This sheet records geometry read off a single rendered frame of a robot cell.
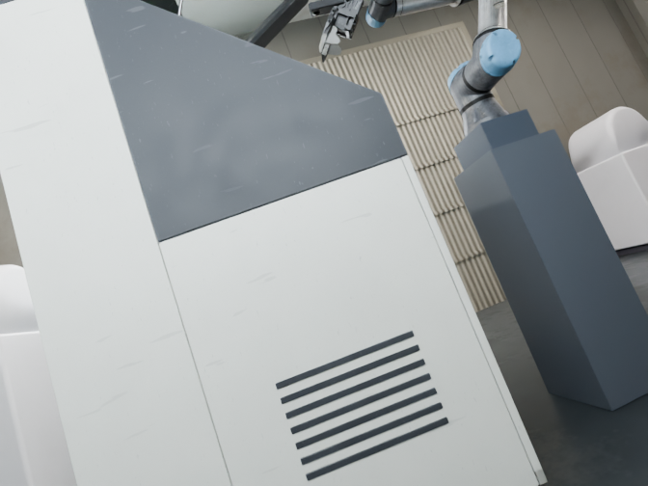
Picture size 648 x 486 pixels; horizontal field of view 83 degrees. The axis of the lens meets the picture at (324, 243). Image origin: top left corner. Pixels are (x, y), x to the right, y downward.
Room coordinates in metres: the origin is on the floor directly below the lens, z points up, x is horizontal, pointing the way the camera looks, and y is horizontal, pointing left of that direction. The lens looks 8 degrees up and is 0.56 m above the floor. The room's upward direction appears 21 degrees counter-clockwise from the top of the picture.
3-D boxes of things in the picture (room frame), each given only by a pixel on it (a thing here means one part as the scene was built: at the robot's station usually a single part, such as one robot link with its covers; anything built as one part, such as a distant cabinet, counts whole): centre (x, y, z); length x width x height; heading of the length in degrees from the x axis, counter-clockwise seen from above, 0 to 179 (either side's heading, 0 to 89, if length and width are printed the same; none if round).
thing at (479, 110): (1.21, -0.67, 0.95); 0.15 x 0.15 x 0.10
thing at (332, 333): (1.12, 0.07, 0.39); 0.70 x 0.58 x 0.79; 4
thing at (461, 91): (1.21, -0.67, 1.07); 0.13 x 0.12 x 0.14; 12
